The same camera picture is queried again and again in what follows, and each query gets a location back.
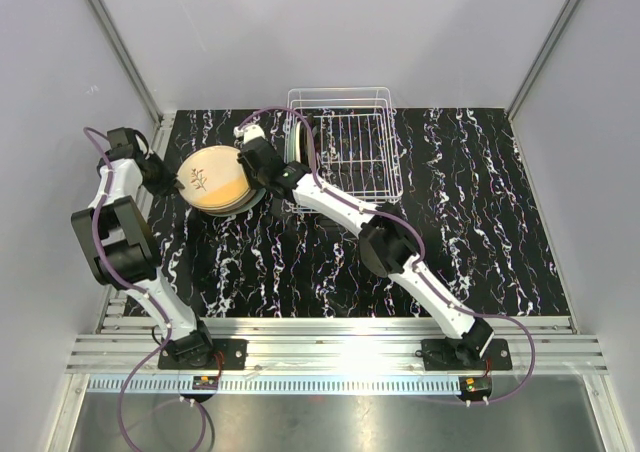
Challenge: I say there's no black plate with colour stripes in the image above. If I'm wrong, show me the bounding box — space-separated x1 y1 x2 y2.
301 113 321 166

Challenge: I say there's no mint green floral plate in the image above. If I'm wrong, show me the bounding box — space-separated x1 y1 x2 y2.
285 121 299 163

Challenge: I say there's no cream yellow leaf plate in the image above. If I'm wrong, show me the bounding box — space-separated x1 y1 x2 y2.
177 145 251 210

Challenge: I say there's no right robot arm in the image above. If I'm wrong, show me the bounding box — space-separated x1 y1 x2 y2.
238 137 494 369

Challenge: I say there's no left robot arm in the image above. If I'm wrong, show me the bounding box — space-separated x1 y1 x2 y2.
71 127 215 369

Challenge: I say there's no large teal bottom plate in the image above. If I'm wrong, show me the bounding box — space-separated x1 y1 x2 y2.
212 188 266 217

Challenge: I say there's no brown rimmed plate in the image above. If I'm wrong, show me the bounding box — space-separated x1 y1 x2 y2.
201 190 260 217

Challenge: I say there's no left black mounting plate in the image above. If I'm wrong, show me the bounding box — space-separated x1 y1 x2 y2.
158 338 249 371

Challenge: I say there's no black mounting plate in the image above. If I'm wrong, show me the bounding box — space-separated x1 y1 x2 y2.
414 338 513 372
158 338 249 371

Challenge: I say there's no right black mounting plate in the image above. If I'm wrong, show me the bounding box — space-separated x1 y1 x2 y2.
414 338 513 372

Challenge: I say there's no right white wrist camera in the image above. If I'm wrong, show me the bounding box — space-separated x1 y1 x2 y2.
233 124 265 145

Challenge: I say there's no white wire dish rack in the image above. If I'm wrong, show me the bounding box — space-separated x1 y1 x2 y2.
287 86 403 204

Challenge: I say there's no left aluminium frame post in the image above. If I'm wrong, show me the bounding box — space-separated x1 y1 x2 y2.
85 0 164 136

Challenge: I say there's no aluminium frame post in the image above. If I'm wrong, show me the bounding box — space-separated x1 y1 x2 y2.
506 0 583 121
85 0 164 136

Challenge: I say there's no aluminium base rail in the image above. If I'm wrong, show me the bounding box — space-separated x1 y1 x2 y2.
66 317 607 375

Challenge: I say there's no white slotted cable duct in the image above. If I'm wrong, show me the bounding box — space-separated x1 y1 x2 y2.
88 374 461 396

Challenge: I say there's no right aluminium frame post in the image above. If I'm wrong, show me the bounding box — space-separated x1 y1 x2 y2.
506 0 583 121

